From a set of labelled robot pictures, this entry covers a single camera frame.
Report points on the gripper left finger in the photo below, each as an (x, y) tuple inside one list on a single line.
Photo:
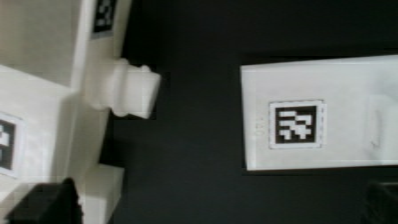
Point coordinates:
[(49, 206)]

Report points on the white cabinet body box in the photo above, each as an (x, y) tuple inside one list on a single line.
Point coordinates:
[(39, 98)]

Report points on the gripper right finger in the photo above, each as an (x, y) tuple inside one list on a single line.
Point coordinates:
[(381, 204)]

